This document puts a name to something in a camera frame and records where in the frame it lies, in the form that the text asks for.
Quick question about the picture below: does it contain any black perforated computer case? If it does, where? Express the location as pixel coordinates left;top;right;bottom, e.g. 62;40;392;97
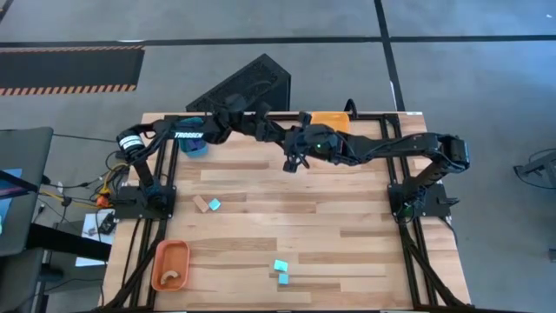
185;53;292;113

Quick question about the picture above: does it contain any small black circuit board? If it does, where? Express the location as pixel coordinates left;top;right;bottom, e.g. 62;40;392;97
98;215;116;236

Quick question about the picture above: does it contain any blue plastic bin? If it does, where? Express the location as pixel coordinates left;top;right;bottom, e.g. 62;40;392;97
176;116;209;158

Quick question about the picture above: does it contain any black hazard-striped floor mat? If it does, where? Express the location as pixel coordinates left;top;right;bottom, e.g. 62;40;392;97
0;45;146;97

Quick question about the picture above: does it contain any white paper sheet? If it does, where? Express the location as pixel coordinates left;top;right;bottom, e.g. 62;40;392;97
76;210;116;267

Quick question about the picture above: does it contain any orange plastic bin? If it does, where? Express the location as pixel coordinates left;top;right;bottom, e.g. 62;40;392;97
150;239;191;292

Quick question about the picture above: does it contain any rectangular wooden block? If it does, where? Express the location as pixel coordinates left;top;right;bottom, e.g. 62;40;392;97
192;194;210;214

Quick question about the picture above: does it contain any yellow cable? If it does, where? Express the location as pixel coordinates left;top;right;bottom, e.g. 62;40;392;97
39;163;129;206

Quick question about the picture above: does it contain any wooden arch block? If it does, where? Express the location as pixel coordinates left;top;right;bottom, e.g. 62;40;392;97
159;270;181;287

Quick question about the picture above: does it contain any dark grey monitor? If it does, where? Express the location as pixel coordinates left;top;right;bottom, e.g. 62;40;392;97
0;126;54;257

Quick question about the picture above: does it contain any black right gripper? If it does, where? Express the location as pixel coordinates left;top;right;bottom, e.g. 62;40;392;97
282;123;347;174

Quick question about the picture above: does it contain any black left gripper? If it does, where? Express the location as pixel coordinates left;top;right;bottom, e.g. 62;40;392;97
245;103;301;147

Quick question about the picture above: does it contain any yellow plastic bin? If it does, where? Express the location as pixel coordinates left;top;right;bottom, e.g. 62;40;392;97
310;111;351;134

